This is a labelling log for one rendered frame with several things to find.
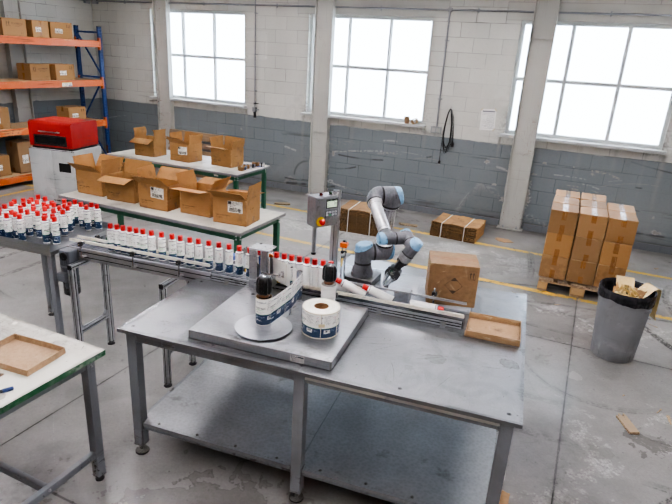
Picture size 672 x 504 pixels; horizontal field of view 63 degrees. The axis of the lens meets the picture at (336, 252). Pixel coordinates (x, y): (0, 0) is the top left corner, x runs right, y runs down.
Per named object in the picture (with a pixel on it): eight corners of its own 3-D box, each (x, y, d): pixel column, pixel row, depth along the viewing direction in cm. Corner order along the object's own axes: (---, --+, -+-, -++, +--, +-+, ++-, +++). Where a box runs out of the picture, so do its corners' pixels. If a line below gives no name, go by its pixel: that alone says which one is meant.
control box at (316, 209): (306, 224, 341) (307, 194, 335) (328, 220, 351) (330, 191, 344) (315, 228, 333) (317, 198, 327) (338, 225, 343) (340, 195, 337)
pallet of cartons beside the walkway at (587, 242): (619, 306, 570) (640, 223, 540) (535, 289, 600) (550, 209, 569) (614, 269, 675) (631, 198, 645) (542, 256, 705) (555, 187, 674)
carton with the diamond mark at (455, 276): (425, 302, 346) (430, 262, 336) (424, 288, 368) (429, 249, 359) (474, 308, 342) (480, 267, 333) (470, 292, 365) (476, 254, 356)
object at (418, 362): (116, 331, 297) (116, 328, 297) (246, 248, 432) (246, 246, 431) (522, 429, 238) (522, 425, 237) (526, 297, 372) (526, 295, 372)
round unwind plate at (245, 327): (223, 334, 287) (223, 332, 286) (250, 311, 314) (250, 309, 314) (277, 346, 278) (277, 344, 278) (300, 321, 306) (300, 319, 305)
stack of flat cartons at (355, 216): (336, 230, 760) (337, 207, 749) (348, 220, 808) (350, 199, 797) (381, 237, 740) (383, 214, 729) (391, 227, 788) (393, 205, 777)
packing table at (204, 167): (111, 207, 803) (106, 153, 777) (150, 196, 872) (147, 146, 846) (237, 234, 720) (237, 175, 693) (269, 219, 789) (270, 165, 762)
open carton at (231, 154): (203, 165, 737) (202, 137, 725) (223, 161, 774) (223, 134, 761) (227, 170, 719) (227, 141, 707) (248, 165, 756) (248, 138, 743)
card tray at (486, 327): (464, 336, 311) (465, 329, 310) (468, 317, 334) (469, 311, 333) (519, 347, 303) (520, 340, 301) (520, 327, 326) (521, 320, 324)
